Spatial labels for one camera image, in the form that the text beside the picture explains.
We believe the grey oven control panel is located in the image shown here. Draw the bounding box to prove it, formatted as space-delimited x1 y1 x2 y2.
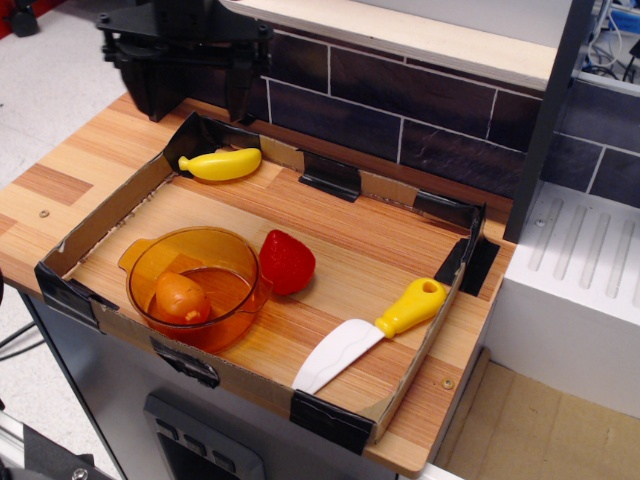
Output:
144 395 265 480

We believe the white sink drainboard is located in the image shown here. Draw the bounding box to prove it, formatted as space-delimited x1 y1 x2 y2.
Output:
485 183 639 417

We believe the cardboard fence with black tape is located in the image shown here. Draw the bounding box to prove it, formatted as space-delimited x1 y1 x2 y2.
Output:
35 113 503 454

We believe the yellow white toy knife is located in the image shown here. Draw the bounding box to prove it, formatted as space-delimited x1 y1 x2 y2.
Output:
292 278 447 394

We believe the dark grey upright post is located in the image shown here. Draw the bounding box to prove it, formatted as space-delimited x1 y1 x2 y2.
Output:
503 1 595 243

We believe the orange transparent plastic pot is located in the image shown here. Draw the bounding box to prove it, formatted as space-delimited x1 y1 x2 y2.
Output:
118 227 272 353

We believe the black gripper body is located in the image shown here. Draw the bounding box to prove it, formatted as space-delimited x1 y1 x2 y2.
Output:
97 4 273 74

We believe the red toy strawberry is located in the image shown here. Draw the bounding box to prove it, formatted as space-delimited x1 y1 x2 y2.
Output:
259 230 316 295

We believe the yellow toy banana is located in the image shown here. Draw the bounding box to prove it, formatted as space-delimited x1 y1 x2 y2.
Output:
178 148 262 181

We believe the light wooden shelf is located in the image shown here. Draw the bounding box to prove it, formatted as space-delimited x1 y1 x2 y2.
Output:
222 1 557 91

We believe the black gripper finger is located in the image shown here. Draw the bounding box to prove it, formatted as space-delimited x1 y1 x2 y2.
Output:
120 60 180 122
225 64 256 125

